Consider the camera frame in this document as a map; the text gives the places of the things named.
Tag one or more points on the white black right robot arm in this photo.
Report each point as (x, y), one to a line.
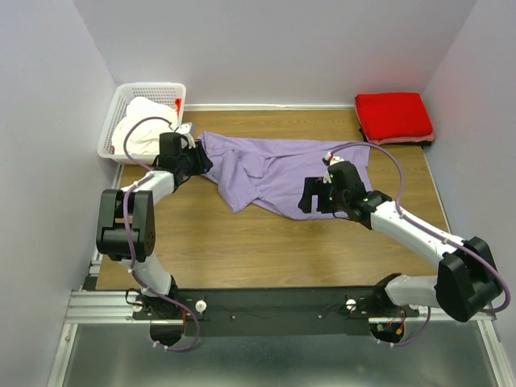
(466, 280)

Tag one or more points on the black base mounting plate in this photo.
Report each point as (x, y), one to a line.
(348, 310)

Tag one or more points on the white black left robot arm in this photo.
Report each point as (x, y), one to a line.
(126, 230)

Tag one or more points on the aluminium frame rail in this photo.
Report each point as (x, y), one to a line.
(102, 345)

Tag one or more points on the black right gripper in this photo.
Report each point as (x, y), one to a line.
(314, 185)

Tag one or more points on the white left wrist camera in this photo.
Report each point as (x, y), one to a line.
(185, 131)

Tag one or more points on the red garment in basket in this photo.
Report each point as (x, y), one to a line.
(179, 103)

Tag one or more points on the purple t shirt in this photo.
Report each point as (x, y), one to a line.
(269, 173)

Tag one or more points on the folded pink t shirt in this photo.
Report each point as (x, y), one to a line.
(403, 140)

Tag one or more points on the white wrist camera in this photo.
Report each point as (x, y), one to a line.
(185, 131)
(332, 159)

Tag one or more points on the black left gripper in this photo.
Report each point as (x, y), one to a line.
(203, 163)

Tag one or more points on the folded red t shirt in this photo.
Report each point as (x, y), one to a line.
(393, 118)

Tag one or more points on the white plastic laundry basket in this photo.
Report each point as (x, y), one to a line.
(160, 92)

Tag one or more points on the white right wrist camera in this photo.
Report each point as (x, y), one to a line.
(332, 159)

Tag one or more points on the white crumpled t shirt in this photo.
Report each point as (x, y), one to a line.
(144, 140)

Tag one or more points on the folded black t shirt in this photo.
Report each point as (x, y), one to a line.
(407, 143)

